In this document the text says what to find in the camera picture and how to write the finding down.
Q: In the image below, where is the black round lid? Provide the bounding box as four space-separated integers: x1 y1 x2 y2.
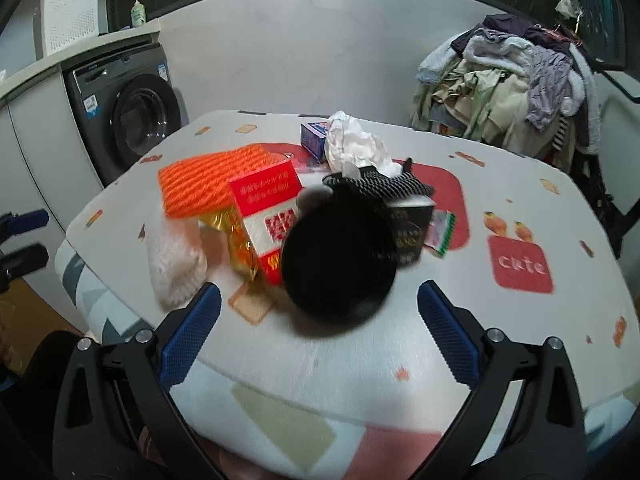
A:
281 188 398 325

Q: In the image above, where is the blue small box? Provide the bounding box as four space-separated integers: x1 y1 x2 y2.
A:
300 120 329 162

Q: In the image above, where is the black exercise bike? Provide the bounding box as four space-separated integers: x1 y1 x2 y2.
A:
570 104 639 259

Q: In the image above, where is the red and white carton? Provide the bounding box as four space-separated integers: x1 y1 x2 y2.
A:
229 160 303 286

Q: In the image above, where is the white counter top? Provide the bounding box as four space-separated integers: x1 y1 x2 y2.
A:
1 18 162 101

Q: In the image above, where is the green red clear wrapper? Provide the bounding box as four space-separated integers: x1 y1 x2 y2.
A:
424 209 456 257

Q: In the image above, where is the white foam net sleeve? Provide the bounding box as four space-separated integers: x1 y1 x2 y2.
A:
145 205 207 309

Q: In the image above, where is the orange foam fruit net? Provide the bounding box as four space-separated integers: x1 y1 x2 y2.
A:
157 144 279 219

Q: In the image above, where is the green soap pump bottle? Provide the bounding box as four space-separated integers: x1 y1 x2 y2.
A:
130 0 146 27

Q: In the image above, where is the white paper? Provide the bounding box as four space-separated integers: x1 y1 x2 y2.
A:
324 110 402 178

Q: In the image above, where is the patterned foam table mat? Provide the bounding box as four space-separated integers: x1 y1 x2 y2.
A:
53 107 640 480

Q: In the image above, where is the pile of clothes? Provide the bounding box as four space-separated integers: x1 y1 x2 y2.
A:
410 0 602 171

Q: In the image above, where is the gold foil wrapper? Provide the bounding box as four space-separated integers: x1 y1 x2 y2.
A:
198 206 259 282

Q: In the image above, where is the white perforated plastic basket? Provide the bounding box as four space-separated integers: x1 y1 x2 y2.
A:
39 0 100 56

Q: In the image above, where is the black patterned snack bag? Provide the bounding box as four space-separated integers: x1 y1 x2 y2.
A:
322 157 435 203

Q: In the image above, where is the black cup with gold print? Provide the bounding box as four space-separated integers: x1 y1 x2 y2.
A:
387 195 435 266

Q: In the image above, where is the dark grey washing machine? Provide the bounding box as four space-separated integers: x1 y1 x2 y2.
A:
64 42 182 185

